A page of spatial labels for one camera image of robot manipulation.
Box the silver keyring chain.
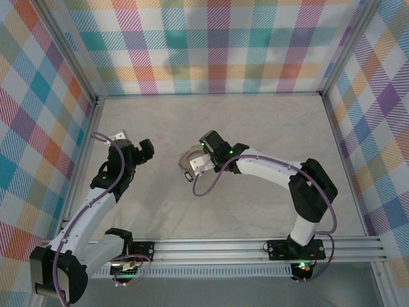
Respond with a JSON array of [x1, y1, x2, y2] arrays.
[[178, 145, 207, 172]]

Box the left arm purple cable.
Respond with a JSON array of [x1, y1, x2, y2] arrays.
[[52, 131, 153, 306]]

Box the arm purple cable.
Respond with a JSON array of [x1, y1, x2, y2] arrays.
[[52, 131, 153, 306], [192, 155, 338, 284]]

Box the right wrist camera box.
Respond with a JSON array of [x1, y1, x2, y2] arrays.
[[189, 153, 214, 176]]

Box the aluminium side rail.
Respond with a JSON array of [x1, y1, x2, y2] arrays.
[[56, 95, 105, 240], [322, 95, 369, 238]]

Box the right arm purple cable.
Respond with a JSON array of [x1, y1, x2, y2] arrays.
[[192, 155, 338, 284]]

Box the aluminium back rail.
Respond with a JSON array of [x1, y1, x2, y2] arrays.
[[95, 91, 323, 98]]

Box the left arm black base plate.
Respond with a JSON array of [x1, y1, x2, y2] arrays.
[[127, 242, 156, 262]]

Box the aluminium mounting rail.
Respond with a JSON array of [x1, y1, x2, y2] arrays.
[[40, 236, 389, 267]]

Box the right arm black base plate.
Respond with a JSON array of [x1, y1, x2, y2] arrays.
[[267, 239, 327, 260]]

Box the slotted grey cable duct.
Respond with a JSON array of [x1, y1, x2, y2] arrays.
[[91, 267, 293, 278]]

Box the aluminium frame post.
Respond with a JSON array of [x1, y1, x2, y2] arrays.
[[372, 262, 396, 307], [319, 0, 383, 97], [33, 0, 98, 100]]

